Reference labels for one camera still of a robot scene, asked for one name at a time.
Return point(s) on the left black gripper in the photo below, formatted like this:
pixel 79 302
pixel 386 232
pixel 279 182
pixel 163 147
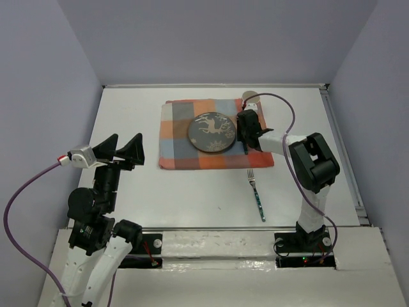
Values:
pixel 133 150

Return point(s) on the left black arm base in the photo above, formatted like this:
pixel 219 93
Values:
pixel 147 255

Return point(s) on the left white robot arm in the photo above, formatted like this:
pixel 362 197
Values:
pixel 97 244

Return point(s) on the dark plate with deer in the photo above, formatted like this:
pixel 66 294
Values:
pixel 212 132

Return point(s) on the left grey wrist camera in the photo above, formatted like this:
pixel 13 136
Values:
pixel 81 157

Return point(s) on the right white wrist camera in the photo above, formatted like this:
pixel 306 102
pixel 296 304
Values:
pixel 251 104

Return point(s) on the pink paper cup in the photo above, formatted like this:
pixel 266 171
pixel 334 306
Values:
pixel 252 97

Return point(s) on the fork with teal handle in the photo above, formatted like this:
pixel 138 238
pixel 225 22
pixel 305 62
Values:
pixel 252 182

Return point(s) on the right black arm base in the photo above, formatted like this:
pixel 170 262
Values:
pixel 290 254

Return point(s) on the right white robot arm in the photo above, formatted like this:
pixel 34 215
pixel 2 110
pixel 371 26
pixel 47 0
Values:
pixel 313 167

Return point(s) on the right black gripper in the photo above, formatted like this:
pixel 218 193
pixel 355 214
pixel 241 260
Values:
pixel 239 135

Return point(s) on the orange checkered cloth placemat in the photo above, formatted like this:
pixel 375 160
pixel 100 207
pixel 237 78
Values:
pixel 176 152

